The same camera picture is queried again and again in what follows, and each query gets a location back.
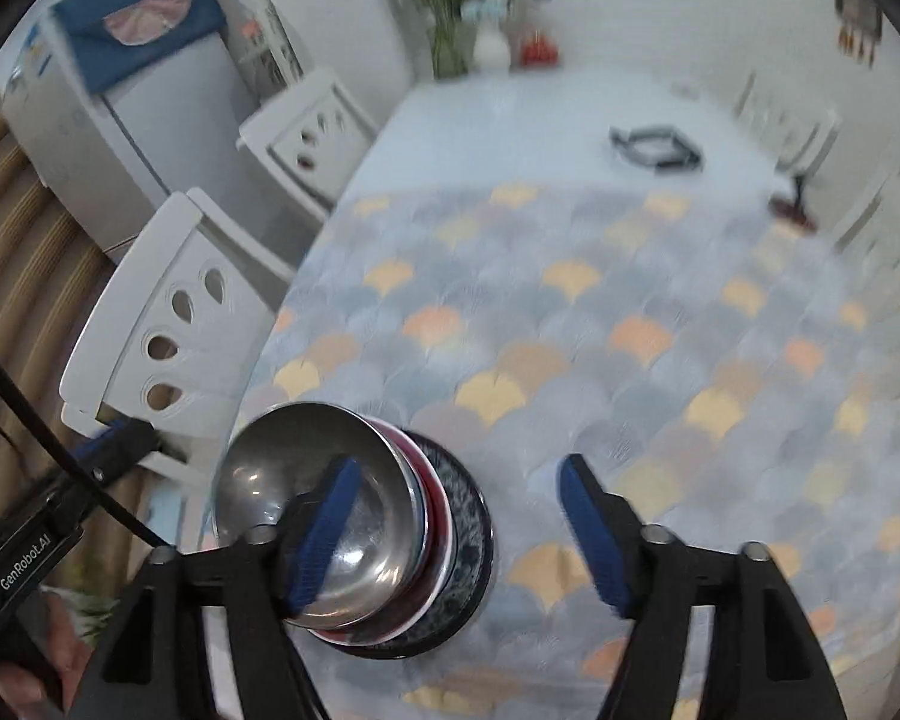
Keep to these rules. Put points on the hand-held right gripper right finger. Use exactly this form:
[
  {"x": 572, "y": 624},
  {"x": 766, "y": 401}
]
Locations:
[{"x": 592, "y": 532}]

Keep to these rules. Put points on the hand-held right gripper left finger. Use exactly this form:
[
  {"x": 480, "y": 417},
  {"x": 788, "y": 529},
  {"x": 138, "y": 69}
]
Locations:
[{"x": 322, "y": 532}]

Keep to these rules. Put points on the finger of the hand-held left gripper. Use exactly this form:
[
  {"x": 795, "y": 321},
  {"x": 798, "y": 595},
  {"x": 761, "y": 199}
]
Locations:
[{"x": 116, "y": 446}]

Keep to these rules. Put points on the blue steel bowl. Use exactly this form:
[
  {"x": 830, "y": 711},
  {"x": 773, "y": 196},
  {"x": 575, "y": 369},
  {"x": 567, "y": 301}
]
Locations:
[{"x": 270, "y": 465}]

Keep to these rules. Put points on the blue patterned ceramic plate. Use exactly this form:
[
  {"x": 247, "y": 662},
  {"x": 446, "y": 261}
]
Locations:
[{"x": 474, "y": 532}]

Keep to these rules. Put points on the person's left hand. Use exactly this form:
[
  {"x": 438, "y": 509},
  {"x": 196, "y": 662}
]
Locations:
[{"x": 15, "y": 690}]

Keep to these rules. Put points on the fan patterned table mat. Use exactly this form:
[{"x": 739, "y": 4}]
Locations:
[{"x": 607, "y": 360}]

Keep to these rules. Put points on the white dining chair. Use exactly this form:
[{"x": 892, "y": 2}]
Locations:
[
  {"x": 172, "y": 255},
  {"x": 881, "y": 262},
  {"x": 307, "y": 135},
  {"x": 787, "y": 120}
]

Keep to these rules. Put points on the white refrigerator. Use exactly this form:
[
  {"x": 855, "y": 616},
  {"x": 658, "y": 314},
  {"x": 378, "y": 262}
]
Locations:
[{"x": 172, "y": 127}]

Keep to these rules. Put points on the blue pink cover cloth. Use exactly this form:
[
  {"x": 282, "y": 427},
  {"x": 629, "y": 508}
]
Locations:
[{"x": 135, "y": 22}]

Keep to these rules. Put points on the white paper notes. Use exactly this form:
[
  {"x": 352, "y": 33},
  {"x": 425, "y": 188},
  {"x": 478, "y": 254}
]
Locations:
[{"x": 270, "y": 45}]

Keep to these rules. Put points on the red ornament on dish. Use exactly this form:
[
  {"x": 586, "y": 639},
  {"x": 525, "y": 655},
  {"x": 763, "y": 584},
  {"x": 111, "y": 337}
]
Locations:
[{"x": 540, "y": 51}]

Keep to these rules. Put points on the white ceramic vase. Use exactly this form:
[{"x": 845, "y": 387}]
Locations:
[{"x": 491, "y": 52}]

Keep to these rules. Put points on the clear glass vase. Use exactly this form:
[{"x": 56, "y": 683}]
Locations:
[{"x": 450, "y": 52}]

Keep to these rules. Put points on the wall frame with orange tags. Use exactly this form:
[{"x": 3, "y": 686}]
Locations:
[{"x": 856, "y": 4}]

